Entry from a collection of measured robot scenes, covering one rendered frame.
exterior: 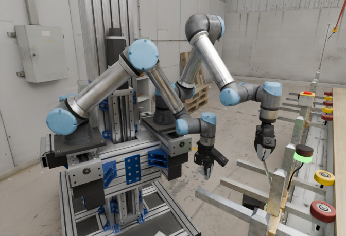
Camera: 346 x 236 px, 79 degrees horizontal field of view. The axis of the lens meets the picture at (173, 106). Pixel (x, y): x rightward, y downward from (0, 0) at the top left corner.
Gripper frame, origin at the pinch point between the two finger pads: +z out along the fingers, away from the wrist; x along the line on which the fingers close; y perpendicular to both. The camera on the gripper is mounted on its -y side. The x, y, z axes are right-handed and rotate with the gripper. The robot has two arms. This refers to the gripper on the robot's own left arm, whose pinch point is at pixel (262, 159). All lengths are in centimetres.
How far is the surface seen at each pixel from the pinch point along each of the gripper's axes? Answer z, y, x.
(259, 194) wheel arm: 13.2, -7.7, 0.3
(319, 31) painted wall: -75, 715, -242
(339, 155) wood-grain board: 9, 32, -45
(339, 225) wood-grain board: 9.1, -21.8, -23.8
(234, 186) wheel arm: 14.3, -4.4, 11.3
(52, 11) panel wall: -84, 135, 233
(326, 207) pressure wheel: 8.6, -14.6, -22.3
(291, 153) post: -9.0, -7.7, -8.9
